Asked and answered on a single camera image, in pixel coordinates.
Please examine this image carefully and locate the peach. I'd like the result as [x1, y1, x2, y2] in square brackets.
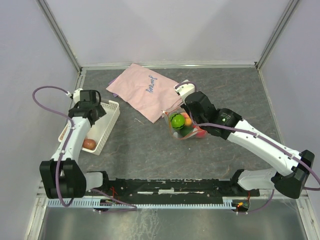
[180, 112, 193, 127]

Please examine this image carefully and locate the red apple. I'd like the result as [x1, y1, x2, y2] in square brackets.
[195, 128, 207, 139]

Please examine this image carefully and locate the clear zip top bag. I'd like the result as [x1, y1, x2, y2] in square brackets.
[162, 106, 207, 140]

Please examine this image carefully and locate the dark green avocado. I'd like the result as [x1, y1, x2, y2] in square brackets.
[178, 126, 194, 137]

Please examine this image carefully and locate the green apple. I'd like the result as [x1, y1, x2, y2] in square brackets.
[169, 113, 186, 130]

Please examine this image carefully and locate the white perforated plastic basket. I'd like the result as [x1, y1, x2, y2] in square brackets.
[57, 99, 120, 155]

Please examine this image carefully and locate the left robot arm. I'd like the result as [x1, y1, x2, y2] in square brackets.
[39, 89, 111, 206]

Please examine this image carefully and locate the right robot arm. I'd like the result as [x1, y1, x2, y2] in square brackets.
[180, 90, 315, 199]

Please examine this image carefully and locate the brown egg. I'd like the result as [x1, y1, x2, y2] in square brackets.
[82, 138, 97, 151]

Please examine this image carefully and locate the pink cloth with lettering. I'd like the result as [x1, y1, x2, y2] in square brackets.
[106, 63, 182, 124]

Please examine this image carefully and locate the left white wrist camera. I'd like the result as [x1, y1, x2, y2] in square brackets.
[66, 88, 83, 104]

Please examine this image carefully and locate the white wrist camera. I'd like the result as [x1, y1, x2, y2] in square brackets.
[66, 88, 83, 104]
[174, 79, 197, 97]

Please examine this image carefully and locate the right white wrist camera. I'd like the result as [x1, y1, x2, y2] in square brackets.
[174, 79, 197, 97]

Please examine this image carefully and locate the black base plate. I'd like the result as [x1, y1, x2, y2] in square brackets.
[86, 178, 260, 205]

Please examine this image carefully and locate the light blue cable duct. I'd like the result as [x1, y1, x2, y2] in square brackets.
[47, 196, 238, 210]

